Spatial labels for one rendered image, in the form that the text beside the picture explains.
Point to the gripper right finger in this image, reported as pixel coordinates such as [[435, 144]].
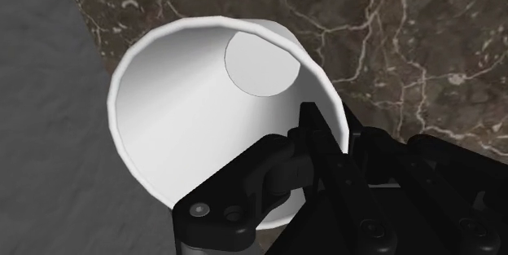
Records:
[[436, 182]]

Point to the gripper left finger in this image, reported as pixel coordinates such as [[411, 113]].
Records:
[[238, 190]]

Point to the white paper cup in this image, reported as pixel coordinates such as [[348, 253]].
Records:
[[178, 107]]

